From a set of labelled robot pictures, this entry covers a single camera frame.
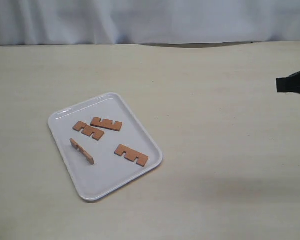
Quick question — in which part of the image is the white backdrop curtain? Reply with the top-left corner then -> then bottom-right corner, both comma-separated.
0,0 -> 300,45

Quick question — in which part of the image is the white plastic tray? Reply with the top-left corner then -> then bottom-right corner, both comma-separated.
48,92 -> 163,202

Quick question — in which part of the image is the notched wooden piece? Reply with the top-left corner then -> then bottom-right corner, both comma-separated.
72,121 -> 105,141
69,138 -> 95,165
90,117 -> 123,132
114,144 -> 149,167

